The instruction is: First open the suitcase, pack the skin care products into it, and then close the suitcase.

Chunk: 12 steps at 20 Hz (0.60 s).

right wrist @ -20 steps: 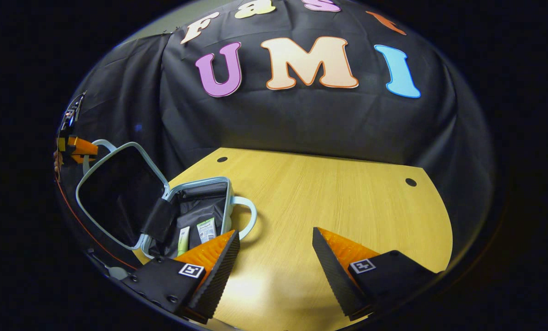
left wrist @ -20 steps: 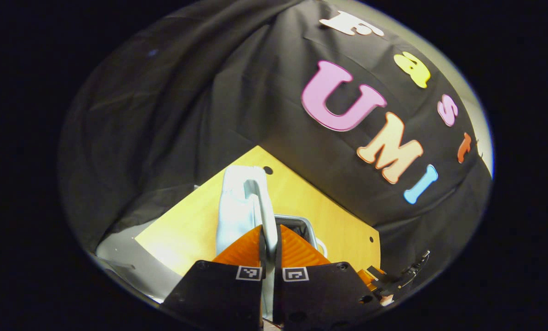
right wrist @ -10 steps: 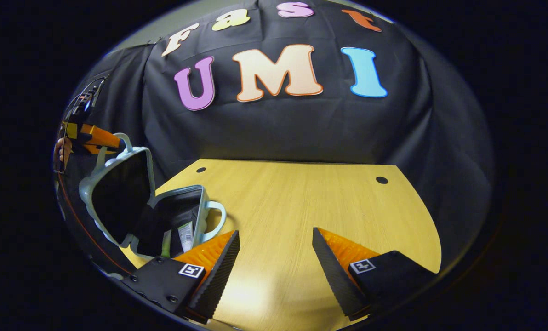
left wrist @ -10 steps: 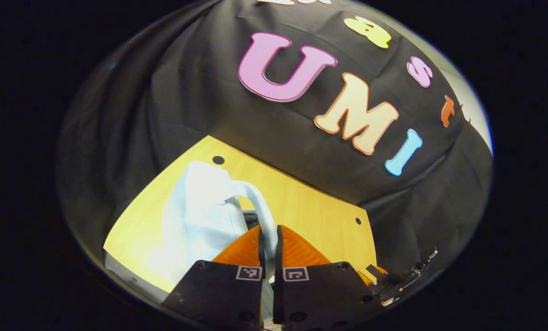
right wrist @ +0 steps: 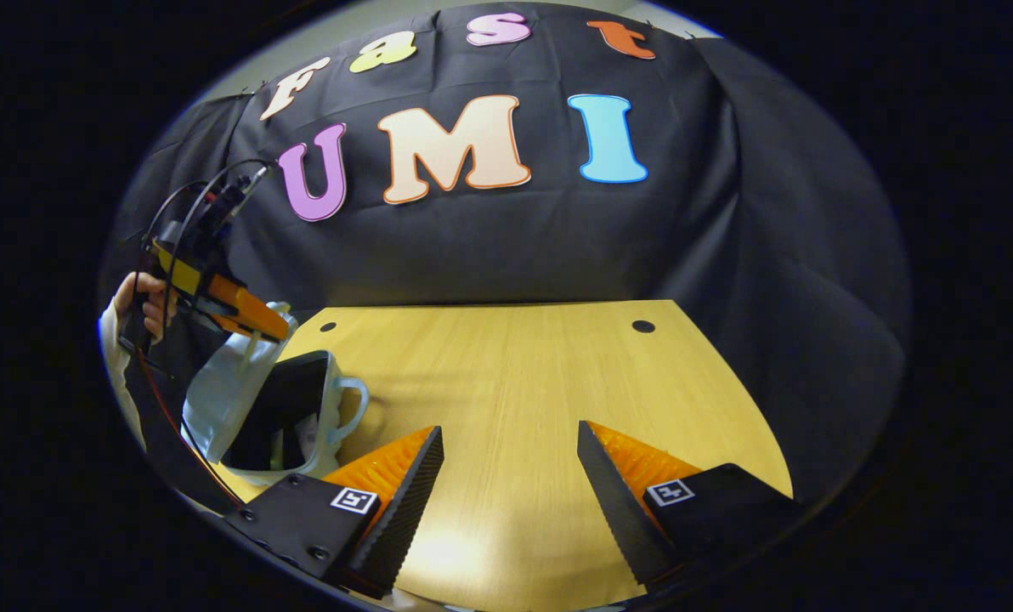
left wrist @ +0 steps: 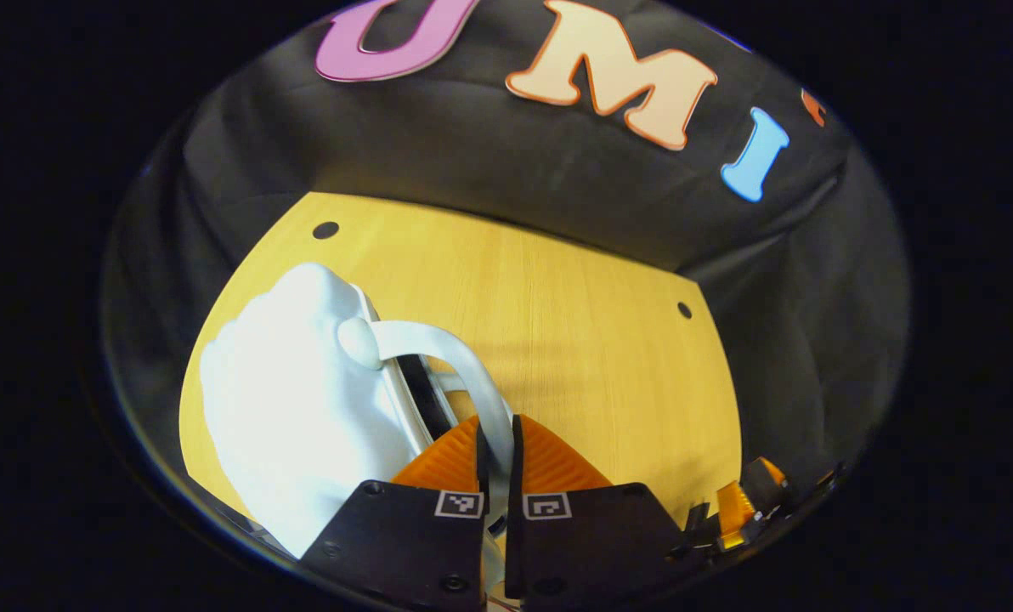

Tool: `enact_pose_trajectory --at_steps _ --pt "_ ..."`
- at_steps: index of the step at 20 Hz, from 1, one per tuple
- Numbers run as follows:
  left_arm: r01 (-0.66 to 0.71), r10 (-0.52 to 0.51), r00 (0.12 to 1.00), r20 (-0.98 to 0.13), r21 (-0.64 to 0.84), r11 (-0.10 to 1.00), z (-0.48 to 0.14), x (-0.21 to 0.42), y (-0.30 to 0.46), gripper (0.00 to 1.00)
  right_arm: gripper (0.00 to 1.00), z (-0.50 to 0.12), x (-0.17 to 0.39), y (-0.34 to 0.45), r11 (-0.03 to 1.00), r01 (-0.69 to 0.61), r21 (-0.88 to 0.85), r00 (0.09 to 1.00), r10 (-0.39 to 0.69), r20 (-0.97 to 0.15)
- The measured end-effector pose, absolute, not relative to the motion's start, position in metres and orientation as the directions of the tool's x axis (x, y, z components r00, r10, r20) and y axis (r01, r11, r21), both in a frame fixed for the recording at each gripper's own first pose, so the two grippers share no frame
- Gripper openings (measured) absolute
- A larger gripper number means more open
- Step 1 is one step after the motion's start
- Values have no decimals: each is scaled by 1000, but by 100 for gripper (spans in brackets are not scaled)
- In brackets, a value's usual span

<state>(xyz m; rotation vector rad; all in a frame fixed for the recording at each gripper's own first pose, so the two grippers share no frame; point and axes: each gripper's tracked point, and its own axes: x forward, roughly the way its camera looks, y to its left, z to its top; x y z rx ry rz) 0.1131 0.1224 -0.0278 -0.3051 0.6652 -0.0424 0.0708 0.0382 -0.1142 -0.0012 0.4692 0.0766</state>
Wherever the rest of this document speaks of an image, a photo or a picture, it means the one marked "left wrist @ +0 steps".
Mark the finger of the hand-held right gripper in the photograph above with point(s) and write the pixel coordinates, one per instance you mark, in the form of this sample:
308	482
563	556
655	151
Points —
734	514

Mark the white suitcase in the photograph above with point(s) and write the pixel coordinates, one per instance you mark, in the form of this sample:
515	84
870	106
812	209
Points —
302	425

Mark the black backdrop cloth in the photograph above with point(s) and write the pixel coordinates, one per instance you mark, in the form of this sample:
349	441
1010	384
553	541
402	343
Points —
515	170

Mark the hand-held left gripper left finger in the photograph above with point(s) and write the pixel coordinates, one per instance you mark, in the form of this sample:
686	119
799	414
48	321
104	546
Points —
482	467

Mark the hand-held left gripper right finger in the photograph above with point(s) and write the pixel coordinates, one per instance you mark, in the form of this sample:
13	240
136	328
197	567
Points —
515	467

